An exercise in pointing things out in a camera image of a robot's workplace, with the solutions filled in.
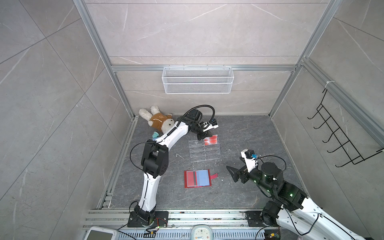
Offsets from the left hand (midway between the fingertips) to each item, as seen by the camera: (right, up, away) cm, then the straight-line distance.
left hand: (210, 131), depth 91 cm
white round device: (-6, -47, -23) cm, 53 cm away
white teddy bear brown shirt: (-36, +8, +13) cm, 39 cm away
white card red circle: (0, -8, +3) cm, 9 cm away
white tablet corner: (-54, -46, -25) cm, 75 cm away
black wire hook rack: (+54, -10, -34) cm, 65 cm away
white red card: (+1, -5, +2) cm, 6 cm away
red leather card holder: (-12, -28, -5) cm, 31 cm away
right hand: (+10, -14, -20) cm, 26 cm away
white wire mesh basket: (-8, +35, +10) cm, 37 cm away
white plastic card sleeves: (-5, -27, -5) cm, 28 cm away
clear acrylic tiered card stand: (-6, -14, +5) cm, 16 cm away
